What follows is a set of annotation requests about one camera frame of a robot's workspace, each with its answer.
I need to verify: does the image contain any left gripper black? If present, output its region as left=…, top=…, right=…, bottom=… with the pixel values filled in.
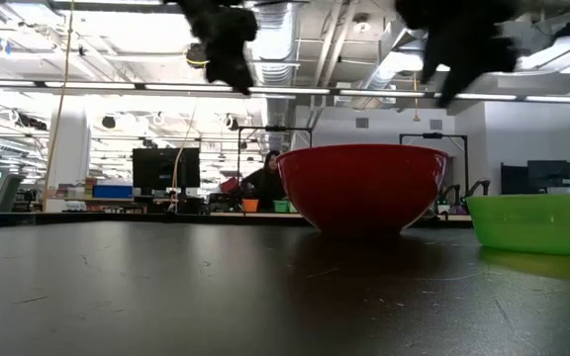
left=175, top=0, right=259, bottom=96

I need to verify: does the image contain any thin hanging cable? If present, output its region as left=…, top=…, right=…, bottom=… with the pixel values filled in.
left=169, top=98, right=200, bottom=212

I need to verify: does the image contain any lime green plastic bowl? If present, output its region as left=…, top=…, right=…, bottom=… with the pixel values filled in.
left=465, top=193, right=570, bottom=257

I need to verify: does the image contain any person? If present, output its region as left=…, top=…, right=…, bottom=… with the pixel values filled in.
left=239, top=150, right=289, bottom=213

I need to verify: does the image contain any blue plastic crate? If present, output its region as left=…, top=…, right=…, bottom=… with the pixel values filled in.
left=92, top=184, right=134, bottom=200

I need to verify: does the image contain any black computer monitor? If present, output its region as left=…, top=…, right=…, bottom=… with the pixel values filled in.
left=526, top=159, right=570, bottom=195
left=500, top=162, right=529, bottom=196
left=132, top=146, right=201, bottom=190

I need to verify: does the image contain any grey office chair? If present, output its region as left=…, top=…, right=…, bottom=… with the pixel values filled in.
left=0, top=173, right=27, bottom=214

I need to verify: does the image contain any overhead light bar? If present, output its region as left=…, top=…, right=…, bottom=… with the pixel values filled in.
left=0, top=78, right=570, bottom=105

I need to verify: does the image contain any yellow hanging rope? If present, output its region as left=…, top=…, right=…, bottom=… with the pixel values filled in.
left=42, top=0, right=76, bottom=212

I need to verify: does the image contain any black station frame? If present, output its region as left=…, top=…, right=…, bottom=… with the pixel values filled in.
left=237, top=125, right=314, bottom=164
left=398, top=132, right=469, bottom=194

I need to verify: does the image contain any red plastic bowl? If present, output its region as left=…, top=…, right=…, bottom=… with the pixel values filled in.
left=276, top=143, right=449, bottom=234

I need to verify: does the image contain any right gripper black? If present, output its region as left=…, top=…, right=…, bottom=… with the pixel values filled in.
left=396, top=0, right=520, bottom=108

